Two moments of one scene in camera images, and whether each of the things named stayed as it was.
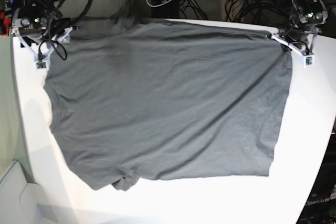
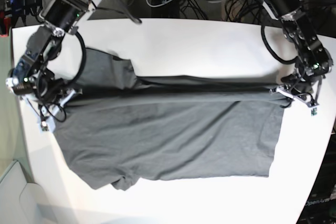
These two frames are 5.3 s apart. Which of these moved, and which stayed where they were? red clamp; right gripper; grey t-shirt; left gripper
Moved: left gripper; right gripper; grey t-shirt
Stayed: red clamp
